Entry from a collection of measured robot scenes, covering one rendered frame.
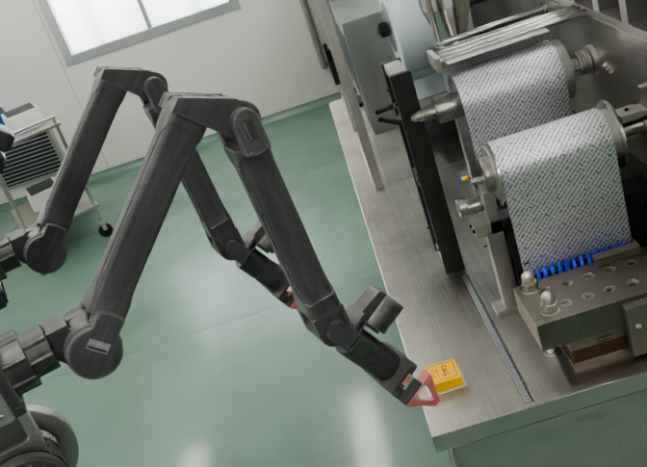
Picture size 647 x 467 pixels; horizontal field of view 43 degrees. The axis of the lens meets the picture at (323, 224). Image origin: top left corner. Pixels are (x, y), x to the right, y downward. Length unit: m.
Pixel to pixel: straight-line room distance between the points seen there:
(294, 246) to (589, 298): 0.66
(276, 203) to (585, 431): 0.81
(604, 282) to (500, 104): 0.47
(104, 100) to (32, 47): 5.84
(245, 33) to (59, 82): 1.65
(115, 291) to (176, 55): 6.13
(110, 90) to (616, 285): 1.05
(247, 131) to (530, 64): 0.91
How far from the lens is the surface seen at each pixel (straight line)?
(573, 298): 1.68
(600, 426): 1.72
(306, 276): 1.29
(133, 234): 1.17
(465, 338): 1.87
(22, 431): 1.55
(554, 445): 1.72
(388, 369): 1.42
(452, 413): 1.68
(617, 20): 1.83
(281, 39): 7.21
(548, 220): 1.76
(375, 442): 3.12
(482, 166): 1.71
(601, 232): 1.81
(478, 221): 1.81
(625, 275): 1.73
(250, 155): 1.17
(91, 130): 1.65
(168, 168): 1.16
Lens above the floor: 1.94
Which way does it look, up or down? 23 degrees down
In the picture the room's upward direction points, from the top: 19 degrees counter-clockwise
